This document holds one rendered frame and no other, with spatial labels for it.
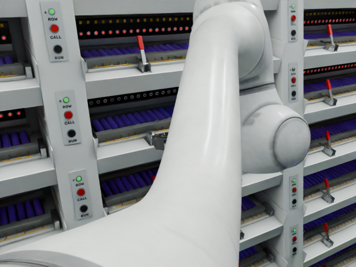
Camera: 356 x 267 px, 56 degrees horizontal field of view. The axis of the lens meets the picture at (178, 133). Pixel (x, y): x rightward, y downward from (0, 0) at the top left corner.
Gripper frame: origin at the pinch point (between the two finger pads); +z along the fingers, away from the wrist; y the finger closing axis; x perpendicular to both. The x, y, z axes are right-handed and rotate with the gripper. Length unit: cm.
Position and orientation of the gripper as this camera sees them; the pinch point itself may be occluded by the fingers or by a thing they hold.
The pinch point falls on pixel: (166, 139)
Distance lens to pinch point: 82.2
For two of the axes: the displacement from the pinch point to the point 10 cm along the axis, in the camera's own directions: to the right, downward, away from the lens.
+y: 8.8, -1.8, 4.4
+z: -4.5, 0.1, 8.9
